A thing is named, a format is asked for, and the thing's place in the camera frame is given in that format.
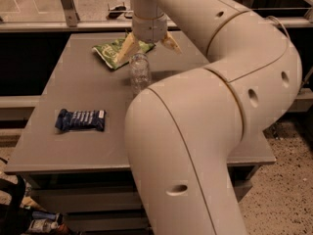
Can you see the grey drawer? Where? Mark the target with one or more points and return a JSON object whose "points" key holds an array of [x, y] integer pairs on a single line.
{"points": [[105, 197], [107, 220]]}

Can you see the blue snack packet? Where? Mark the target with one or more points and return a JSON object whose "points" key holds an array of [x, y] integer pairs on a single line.
{"points": [[80, 120]]}

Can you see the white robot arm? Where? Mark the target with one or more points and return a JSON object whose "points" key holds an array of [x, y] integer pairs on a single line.
{"points": [[180, 131]]}

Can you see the upper grey drawer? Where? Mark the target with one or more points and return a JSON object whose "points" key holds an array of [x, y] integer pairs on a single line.
{"points": [[105, 197]]}

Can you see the clear plastic water bottle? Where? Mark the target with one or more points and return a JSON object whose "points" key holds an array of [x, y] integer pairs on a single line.
{"points": [[140, 74]]}

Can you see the bottle on floor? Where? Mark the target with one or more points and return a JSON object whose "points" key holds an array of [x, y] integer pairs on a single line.
{"points": [[42, 226]]}

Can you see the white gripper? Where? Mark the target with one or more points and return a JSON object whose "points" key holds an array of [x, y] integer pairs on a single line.
{"points": [[150, 29]]}

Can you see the green chip bag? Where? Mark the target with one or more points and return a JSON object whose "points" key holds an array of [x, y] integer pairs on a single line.
{"points": [[109, 50]]}

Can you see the black bag on floor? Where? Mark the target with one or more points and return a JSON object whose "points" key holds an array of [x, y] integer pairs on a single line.
{"points": [[14, 220]]}

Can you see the grey drawer cabinet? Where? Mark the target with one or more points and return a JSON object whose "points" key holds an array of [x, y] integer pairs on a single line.
{"points": [[50, 159]]}

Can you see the lower grey drawer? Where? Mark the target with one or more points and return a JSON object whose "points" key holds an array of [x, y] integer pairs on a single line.
{"points": [[107, 220]]}

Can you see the metal railing frame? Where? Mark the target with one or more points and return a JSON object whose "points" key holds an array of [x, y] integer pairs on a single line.
{"points": [[54, 15]]}

